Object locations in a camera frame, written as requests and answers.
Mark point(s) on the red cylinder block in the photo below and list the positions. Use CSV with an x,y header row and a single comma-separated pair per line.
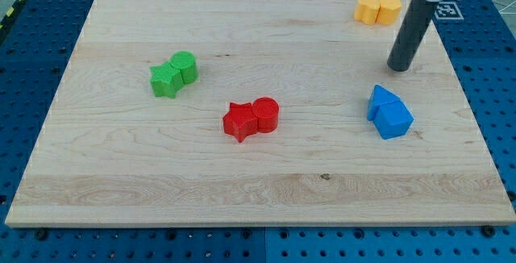
x,y
266,110

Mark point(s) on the red star block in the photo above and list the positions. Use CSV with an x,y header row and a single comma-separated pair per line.
x,y
240,121

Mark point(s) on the light wooden board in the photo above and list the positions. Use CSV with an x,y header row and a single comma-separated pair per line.
x,y
113,155

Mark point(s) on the green cylinder block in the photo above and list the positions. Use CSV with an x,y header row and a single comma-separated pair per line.
x,y
186,63

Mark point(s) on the green star block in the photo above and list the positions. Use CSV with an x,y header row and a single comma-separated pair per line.
x,y
166,80

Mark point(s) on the blue triangle block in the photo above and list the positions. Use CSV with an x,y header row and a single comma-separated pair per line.
x,y
379,96

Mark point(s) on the blue cube block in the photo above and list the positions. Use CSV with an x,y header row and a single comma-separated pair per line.
x,y
393,120

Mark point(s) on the yellow heart block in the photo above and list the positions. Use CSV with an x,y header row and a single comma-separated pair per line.
x,y
366,11

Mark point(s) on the black cylindrical pointer rod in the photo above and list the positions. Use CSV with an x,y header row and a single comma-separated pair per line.
x,y
414,26

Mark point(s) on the white fiducial marker tag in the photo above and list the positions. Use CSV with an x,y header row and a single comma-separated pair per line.
x,y
448,10

